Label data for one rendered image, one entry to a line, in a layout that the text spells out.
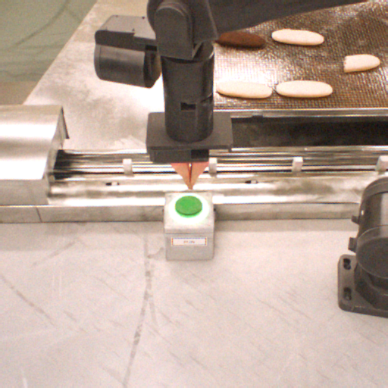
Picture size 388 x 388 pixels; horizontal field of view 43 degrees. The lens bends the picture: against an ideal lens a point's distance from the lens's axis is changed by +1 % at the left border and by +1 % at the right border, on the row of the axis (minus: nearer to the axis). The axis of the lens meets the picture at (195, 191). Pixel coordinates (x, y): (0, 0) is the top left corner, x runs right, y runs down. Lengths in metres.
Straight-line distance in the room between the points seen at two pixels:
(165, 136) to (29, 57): 2.34
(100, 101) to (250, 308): 0.55
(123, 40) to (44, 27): 2.63
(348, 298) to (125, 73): 0.42
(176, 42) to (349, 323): 0.43
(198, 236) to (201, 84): 0.24
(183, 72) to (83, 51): 0.71
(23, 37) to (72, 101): 2.06
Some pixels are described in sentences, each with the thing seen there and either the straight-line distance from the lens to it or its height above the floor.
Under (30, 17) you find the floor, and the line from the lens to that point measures 3.30.
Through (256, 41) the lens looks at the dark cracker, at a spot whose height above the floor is 0.93.
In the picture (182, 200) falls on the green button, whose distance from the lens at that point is 0.70.
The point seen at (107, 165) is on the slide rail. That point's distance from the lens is 0.84.
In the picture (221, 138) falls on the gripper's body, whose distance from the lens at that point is 0.58.
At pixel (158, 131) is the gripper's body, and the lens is 0.59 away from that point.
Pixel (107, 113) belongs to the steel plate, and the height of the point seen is 0.82.
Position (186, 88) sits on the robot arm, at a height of 1.12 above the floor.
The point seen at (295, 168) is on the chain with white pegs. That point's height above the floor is 0.86.
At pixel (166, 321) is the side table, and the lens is 0.68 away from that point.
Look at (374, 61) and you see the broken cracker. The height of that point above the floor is 0.92.
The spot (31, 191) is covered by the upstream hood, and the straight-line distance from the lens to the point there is 0.77.
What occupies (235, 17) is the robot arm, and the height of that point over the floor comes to 1.20.
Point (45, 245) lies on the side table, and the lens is 0.79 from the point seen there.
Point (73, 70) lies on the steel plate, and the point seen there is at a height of 0.82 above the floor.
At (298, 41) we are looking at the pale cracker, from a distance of 1.02.
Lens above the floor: 1.42
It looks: 46 degrees down
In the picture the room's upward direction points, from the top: straight up
